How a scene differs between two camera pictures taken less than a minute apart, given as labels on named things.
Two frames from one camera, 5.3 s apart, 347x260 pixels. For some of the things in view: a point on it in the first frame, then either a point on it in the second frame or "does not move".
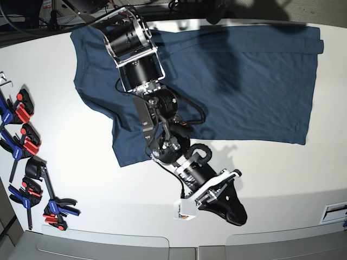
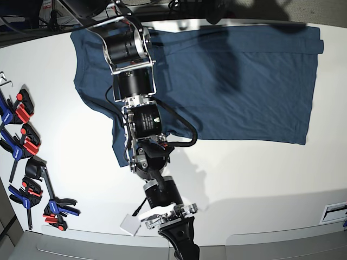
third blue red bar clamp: (30, 194) does not move
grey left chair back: (59, 243) does not move
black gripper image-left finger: (224, 199) to (181, 235)
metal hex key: (7, 82) does not move
